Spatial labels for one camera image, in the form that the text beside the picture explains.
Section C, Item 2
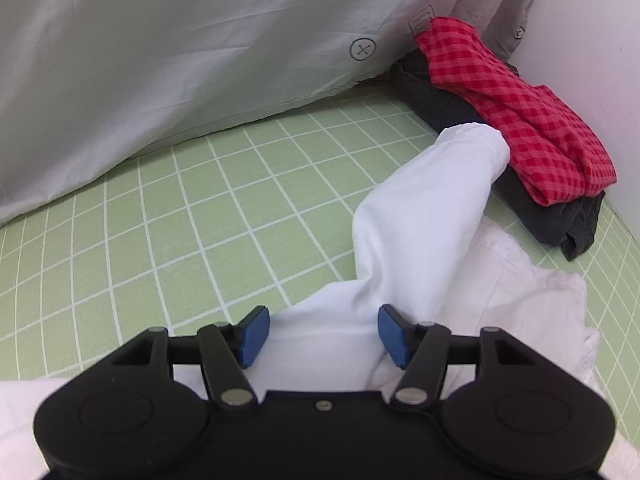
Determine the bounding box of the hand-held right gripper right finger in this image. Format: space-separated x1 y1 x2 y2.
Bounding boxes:
377 303 541 411

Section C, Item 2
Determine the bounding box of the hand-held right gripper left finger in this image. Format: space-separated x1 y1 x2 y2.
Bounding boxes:
107 304 271 411

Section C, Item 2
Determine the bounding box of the grey carrot-print shirt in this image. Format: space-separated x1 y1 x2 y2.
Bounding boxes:
0 0 551 228

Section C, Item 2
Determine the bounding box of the red checked cloth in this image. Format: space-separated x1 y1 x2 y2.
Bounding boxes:
414 16 618 207

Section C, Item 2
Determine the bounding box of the dark grey folded garment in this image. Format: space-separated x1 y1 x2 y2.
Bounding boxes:
390 50 608 262

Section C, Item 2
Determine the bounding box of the white shirt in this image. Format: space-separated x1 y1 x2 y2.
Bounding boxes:
0 122 640 480

